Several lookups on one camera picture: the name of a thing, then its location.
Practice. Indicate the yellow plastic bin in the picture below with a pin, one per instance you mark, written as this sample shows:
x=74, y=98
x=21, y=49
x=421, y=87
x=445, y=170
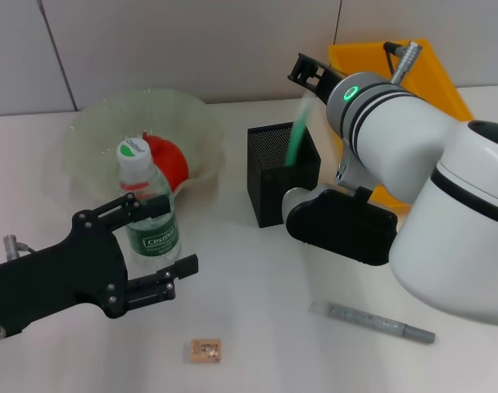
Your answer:
x=355, y=55

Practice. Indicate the mint green pen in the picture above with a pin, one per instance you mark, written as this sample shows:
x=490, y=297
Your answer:
x=296, y=139

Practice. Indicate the small tan eraser block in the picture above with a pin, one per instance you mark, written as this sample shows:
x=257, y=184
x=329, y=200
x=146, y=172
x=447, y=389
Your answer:
x=206, y=350

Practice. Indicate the pale green glass fruit plate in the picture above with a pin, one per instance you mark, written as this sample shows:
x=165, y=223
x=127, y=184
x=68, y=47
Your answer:
x=101, y=123

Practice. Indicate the black mesh pen holder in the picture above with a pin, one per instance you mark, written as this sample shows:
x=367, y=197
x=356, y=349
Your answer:
x=269, y=196

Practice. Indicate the red-orange toy orange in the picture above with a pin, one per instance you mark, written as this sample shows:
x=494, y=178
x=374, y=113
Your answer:
x=171, y=159

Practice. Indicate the grey marker pen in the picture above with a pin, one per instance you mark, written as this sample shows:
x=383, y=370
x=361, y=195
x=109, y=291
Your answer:
x=376, y=321

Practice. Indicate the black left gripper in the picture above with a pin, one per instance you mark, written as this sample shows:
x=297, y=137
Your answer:
x=60, y=278

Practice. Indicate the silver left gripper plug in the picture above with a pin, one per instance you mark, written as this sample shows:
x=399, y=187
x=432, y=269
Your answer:
x=13, y=245

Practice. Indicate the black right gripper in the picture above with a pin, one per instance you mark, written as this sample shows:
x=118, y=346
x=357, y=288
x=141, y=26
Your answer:
x=331, y=84

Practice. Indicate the clear green-label water bottle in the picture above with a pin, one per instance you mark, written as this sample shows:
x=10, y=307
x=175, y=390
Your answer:
x=159, y=241

